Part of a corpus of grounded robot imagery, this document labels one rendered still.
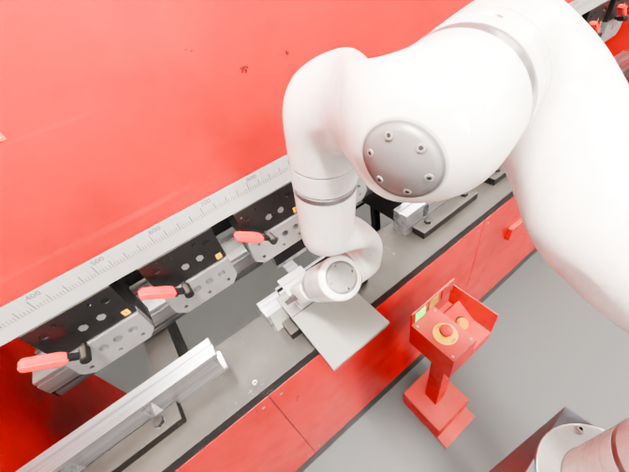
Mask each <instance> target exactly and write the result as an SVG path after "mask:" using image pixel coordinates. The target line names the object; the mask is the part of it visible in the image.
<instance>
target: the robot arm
mask: <svg viewBox="0 0 629 472"><path fill-rule="evenodd" d="M283 125H284V133H285V145H286V150H287V156H288V162H289V168H290V174H291V180H292V185H293V191H294V197H295V202H296V207H297V213H298V218H299V224H300V234H301V238H302V240H303V242H304V244H305V246H306V247H307V249H308V250H309V251H310V252H312V253H313V254H315V255H318V256H323V257H330V256H333V257H330V258H327V259H325V260H323V261H321V262H320V263H318V264H316V265H314V266H313V267H311V268H310V269H308V270H307V271H306V272H305V274H304V276H303V277H302V279H301V280H300V281H299V282H297V283H296V284H294V285H293V286H292V287H291V288H290V289H289V290H290V292H291V295H290V296H289V297H288V298H289V299H287V300H286V301H285V303H286V305H289V304H291V303H293V302H295V301H297V302H298V303H305V302H309V301H313V302H343V301H347V300H349V299H351V298H352V297H354V296H355V295H356V294H357V292H358V290H359V288H360V285H361V283H362V282H364V281H366V280H367V279H369V278H370V277H371V276H373V275H374V274H375V273H376V272H377V271H378V269H379V267H380V264H381V260H382V253H383V245H382V241H381V238H380V237H379V235H378V234H377V232H376V231H375V230H374V229H373V228H372V227H371V226H370V225H369V224H367V223H366V222H365V221H363V220H362V219H360V218H358V217H356V216H355V213H356V198H357V184H358V176H359V178H360V179H361V180H362V181H363V182H364V183H365V184H366V185H367V186H368V187H369V188H370V189H371V190H372V191H373V192H374V193H376V194H377V195H379V196H381V197H383V198H385V199H389V200H392V201H397V202H403V203H427V202H435V201H440V200H444V199H451V198H454V197H457V196H459V195H461V194H464V193H466V192H468V191H470V190H472V189H473V188H475V187H477V186H478V185H480V184H482V183H483V182H484V181H486V180H487V179H488V178H489V177H490V176H491V175H492V174H493V173H494V172H495V171H496V170H497V169H498V168H499V167H500V166H501V165H502V164H503V166H504V169H505V173H506V176H507V178H508V181H509V183H510V185H511V188H512V191H513V194H514V196H515V199H516V202H517V205H518V208H519V214H520V217H521V219H522V222H523V225H524V227H525V228H526V230H527V233H528V235H529V237H530V239H531V241H532V242H533V244H534V246H535V248H536V249H537V251H538V252H539V254H540V255H541V256H542V258H543V259H544V260H545V261H546V262H547V263H548V265H549V266H550V267H551V268H552V269H553V270H554V271H555V272H556V273H557V274H558V275H559V276H560V277H561V278H562V279H563V280H564V281H565V282H566V283H567V284H568V285H569V286H570V287H571V288H572V289H573V290H574V291H575V292H576V293H577V294H578V295H579V296H581V297H582V298H583V299H584V300H585V301H586V302H587V303H588V304H590V305H591V306H592V307H593V308H594V309H595V310H596V311H598V312H599V313H600V314H601V315H602V316H604V317H605V318H606V319H608V320H609V321H610V322H612V323H613V324H614V325H616V326H617V327H619V328H620V329H622V330H623V331H625V332H628V333H629V84H628V82H627V80H626V78H625V77H624V76H623V74H622V71H621V69H620V68H619V66H618V64H617V62H616V61H615V59H614V57H613V56H612V54H611V53H610V51H609V50H608V48H607V46H606V45H605V43H604V42H603V41H602V39H601V38H600V37H599V36H598V35H597V34H596V33H595V32H594V30H593V29H592V28H591V27H590V26H589V25H588V24H587V23H586V21H585V20H584V19H583V18H582V17H581V16H580V15H579V14H578V13H577V12H576V11H575V10H574V9H573V8H572V7H571V6H570V5H568V4H567V3H566V2H565V1H564V0H475V1H474V2H472V3H471V4H469V5H467V6H466V7H464V8H463V9H461V10H460V11H458V12H457V13H456V14H454V15H453V16H451V17H450V18H449V19H447V20H446V21H445V22H443V23H441V24H440V25H439V26H437V27H436V28H435V29H433V30H432V31H431V32H429V33H428V34H427V35H426V36H424V37H423V38H422V39H420V40H419V41H418V42H417V43H415V44H414V45H412V46H410V47H408V48H406V49H403V50H400V51H398V52H394V53H391V54H387V55H383V56H380V57H375V58H370V59H367V57H366V56H365V55H364V54H363V53H361V52H360V51H358V50H355V49H353V48H339V49H335V50H332V51H329V52H325V53H323V54H321V55H319V56H317V57H316V58H314V59H313V60H311V61H309V62H308V63H307V64H305V65H304V66H303V67H301V68H300V69H299V70H298V71H297V73H296V74H295V75H294V76H293V78H292V79H291V81H290V83H289V84H288V86H287V89H286V91H285V98H284V104H283ZM534 471H535V472H629V417H628V418H627V419H625V420H622V421H621V422H619V423H617V424H615V425H614V426H612V427H610V428H608V429H607V430H604V429H601V428H598V427H595V426H591V425H587V424H582V423H569V424H564V425H560V426H558V427H555V428H553V429H552V430H550V431H549V432H548V433H546V434H545V435H544V436H543V438H542V439H541V440H540V442H539V444H538V446H537V448H536V452H535V457H534Z"/></svg>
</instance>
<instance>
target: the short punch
mask: <svg viewBox="0 0 629 472"><path fill-rule="evenodd" d="M304 251H306V246H305V244H304V242H303V240H302V239H300V240H299V241H297V242H296V243H294V244H292V245H291V246H289V247H288V248H287V249H285V250H284V251H282V252H281V253H279V254H278V255H276V256H275V257H273V258H272V261H273V263H274V264H275V266H276V269H277V270H278V269H279V268H281V267H282V266H284V265H285V264H287V262H289V261H290V260H292V259H293V258H295V257H297V256H298V255H300V254H301V253H303V252H304Z"/></svg>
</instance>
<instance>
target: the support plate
mask: <svg viewBox="0 0 629 472"><path fill-rule="evenodd" d="M288 297H289V295H288V294H287V293H286V292H285V293H283V294H282V295H280V296H279V297H278V298H276V300H277V301H278V303H279V304H281V305H282V307H283V308H284V309H285V311H286V312H287V313H288V314H289V315H290V317H291V318H292V317H293V316H294V315H296V314H297V313H298V314H297V315H296V316H294V317H293V318H292V319H293V320H294V322H295V323H296V324H297V325H298V327H299V328H300V329H301V331H302V332H303V333H304V334H305V336H306V337H307V338H308V339H309V341H310V342H311V343H312V344H313V346H314V347H315V348H316V350H317V351H318V352H319V353H320V355H321V356H322V357H323V358H324V360H325V361H326V362H327V363H328V365H329V366H330V367H331V369H332V370H333V371H335V370H336V369H337V368H338V367H339V366H341V365H342V364H343V363H344V362H345V361H347V360H348V359H349V358H350V357H351V356H353V355H354V354H355V353H356V352H357V351H358V350H360V349H361V348H362V347H363V346H364V345H366V344H367V343H368V342H369V341H370V340H372V339H373V338H374V337H375V336H376V335H377V334H378V333H380V332H381V331H382V330H383V329H385V327H386V326H387V325H388V324H389V321H388V320H387V319H385V318H384V317H383V316H382V315H381V314H380V313H379V312H378V311H377V310H375V309H374V308H373V307H372V306H371V305H370V304H369V303H368V302H367V301H366V300H364V299H363V298H362V297H361V296H360V295H359V294H358V293H357V294H356V295H355V296H354V297H352V298H351V299H349V300H347V301H343V302H313V303H312V304H311V305H309V306H308V307H307V308H305V309H304V310H303V311H301V312H300V313H299V311H300V309H299V307H298V306H297V305H296V304H295V303H294V302H293V303H291V304H289V305H286V303H285V301H286V300H287V299H289V298H288Z"/></svg>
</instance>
